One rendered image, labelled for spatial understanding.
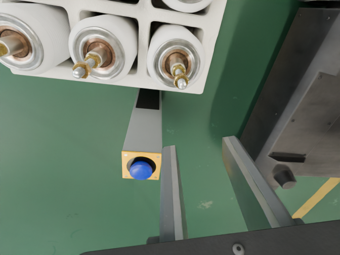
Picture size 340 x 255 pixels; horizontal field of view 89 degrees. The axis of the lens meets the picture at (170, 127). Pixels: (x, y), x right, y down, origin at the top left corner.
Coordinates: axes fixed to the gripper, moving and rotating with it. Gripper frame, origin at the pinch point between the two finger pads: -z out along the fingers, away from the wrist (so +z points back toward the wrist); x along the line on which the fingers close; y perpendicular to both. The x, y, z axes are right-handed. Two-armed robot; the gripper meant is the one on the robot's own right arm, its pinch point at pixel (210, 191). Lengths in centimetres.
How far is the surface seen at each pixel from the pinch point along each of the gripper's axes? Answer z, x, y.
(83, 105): -48, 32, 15
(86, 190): -48, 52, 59
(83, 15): -32.3, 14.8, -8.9
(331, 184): -48, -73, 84
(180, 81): -14.4, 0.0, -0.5
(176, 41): -22.6, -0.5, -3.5
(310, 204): -48, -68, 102
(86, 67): -15.2, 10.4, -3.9
